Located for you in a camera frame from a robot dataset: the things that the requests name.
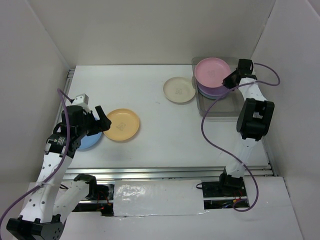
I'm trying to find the purple plate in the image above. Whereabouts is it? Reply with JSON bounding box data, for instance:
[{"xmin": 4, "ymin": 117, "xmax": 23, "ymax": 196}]
[
  {"xmin": 199, "ymin": 89, "xmax": 220, "ymax": 100},
  {"xmin": 198, "ymin": 84, "xmax": 228, "ymax": 96}
]

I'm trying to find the yellow plate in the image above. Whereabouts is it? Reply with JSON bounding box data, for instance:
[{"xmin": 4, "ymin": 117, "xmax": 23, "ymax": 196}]
[{"xmin": 103, "ymin": 108, "xmax": 140, "ymax": 142}]

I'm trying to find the blue plate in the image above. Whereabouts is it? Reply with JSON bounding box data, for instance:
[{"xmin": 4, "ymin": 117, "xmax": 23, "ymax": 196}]
[{"xmin": 78, "ymin": 132, "xmax": 102, "ymax": 151}]

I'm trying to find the pink plate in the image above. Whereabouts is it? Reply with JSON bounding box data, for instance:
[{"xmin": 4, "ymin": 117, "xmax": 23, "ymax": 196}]
[{"xmin": 194, "ymin": 57, "xmax": 231, "ymax": 88}]

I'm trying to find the clear plastic bin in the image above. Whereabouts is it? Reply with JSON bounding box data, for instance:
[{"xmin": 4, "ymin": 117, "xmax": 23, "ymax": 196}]
[{"xmin": 191, "ymin": 56, "xmax": 244, "ymax": 118}]

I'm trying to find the cream plate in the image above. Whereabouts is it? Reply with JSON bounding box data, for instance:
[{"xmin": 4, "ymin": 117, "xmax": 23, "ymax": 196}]
[{"xmin": 163, "ymin": 76, "xmax": 196, "ymax": 104}]

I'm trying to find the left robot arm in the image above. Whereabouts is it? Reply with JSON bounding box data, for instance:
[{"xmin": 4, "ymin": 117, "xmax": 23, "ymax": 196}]
[{"xmin": 6, "ymin": 105, "xmax": 112, "ymax": 240}]

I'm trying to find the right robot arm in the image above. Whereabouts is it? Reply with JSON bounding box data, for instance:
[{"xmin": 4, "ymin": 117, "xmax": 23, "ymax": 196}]
[{"xmin": 217, "ymin": 59, "xmax": 275, "ymax": 196}]

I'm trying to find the white taped panel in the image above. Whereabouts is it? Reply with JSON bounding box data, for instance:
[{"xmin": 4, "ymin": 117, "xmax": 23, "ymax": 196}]
[{"xmin": 113, "ymin": 180, "xmax": 205, "ymax": 217}]

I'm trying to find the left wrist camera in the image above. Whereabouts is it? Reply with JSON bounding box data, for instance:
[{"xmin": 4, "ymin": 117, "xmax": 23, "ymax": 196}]
[{"xmin": 72, "ymin": 93, "xmax": 89, "ymax": 105}]

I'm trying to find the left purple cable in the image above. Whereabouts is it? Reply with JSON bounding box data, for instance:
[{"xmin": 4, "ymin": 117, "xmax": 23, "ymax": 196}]
[{"xmin": 0, "ymin": 87, "xmax": 76, "ymax": 221}]

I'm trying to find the purple cable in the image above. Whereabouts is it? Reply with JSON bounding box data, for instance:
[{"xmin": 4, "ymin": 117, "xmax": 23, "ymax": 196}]
[
  {"xmin": 201, "ymin": 62, "xmax": 281, "ymax": 213},
  {"xmin": 0, "ymin": 87, "xmax": 76, "ymax": 221}
]

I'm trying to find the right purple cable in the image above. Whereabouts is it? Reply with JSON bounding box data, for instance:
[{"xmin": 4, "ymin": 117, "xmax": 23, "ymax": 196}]
[{"xmin": 201, "ymin": 62, "xmax": 281, "ymax": 213}]

